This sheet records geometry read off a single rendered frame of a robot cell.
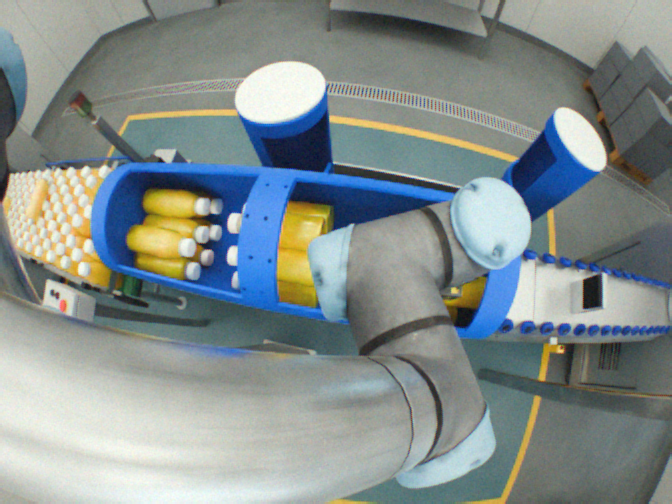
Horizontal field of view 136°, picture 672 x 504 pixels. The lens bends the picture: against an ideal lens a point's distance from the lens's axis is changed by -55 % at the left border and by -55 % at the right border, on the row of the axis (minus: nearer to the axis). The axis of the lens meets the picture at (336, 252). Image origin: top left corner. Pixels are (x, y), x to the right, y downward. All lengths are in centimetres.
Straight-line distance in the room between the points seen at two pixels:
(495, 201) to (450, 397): 15
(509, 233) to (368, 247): 11
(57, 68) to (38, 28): 94
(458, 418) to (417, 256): 12
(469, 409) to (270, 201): 41
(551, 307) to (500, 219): 73
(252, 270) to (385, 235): 30
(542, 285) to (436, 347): 77
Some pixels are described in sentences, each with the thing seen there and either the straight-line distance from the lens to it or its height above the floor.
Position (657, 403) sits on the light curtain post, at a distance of 93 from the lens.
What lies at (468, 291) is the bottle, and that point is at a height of 114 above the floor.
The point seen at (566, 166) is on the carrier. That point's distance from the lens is 115.
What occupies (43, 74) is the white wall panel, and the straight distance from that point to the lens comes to 543.
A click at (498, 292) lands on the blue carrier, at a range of 51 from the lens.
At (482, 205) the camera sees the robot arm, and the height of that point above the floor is 146.
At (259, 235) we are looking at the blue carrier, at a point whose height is 123.
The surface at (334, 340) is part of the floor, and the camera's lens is 166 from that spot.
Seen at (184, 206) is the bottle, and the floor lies 111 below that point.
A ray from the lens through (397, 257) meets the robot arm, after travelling 22.
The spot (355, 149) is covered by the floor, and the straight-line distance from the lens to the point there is 201.
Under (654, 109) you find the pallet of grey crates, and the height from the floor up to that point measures 87.
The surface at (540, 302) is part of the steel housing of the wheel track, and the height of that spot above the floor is 93.
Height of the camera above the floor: 166
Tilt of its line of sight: 75 degrees down
